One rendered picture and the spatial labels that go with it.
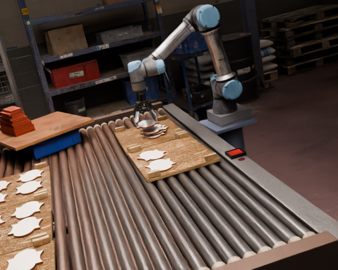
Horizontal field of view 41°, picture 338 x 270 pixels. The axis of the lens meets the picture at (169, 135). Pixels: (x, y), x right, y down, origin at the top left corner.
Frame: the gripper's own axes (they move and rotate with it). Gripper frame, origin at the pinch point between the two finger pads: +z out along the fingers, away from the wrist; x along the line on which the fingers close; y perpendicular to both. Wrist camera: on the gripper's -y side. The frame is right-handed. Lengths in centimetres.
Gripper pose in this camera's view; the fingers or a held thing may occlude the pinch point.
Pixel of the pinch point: (146, 123)
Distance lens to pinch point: 254.9
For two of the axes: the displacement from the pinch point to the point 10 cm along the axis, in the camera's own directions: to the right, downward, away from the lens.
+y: 2.6, 2.6, -9.3
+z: 1.9, 9.3, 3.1
